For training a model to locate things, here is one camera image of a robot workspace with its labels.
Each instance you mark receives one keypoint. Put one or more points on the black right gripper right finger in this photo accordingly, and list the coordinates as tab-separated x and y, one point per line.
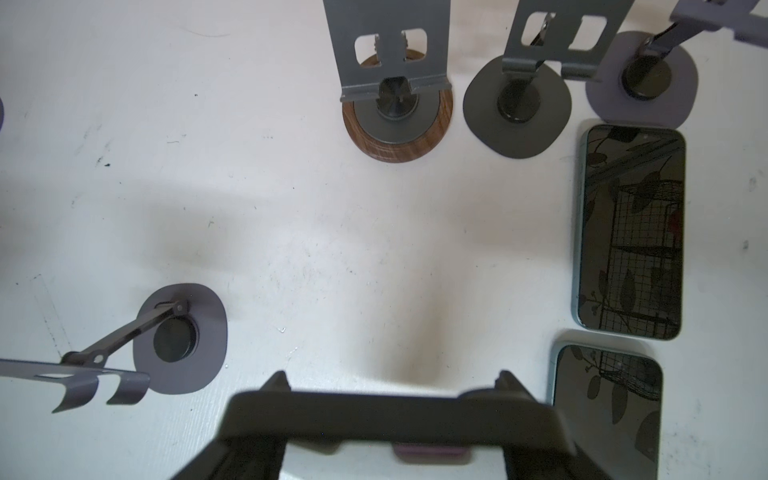
543	465

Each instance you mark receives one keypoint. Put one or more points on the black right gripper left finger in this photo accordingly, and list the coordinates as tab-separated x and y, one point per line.
245	455

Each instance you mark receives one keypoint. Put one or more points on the black smartphone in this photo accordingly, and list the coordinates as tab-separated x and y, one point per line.
629	237
479	418

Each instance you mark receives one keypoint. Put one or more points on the grey phone stand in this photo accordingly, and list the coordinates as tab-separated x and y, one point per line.
518	104
651	80
177	345

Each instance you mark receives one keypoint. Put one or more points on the wooden base phone stand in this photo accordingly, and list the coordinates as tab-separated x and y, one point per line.
392	58

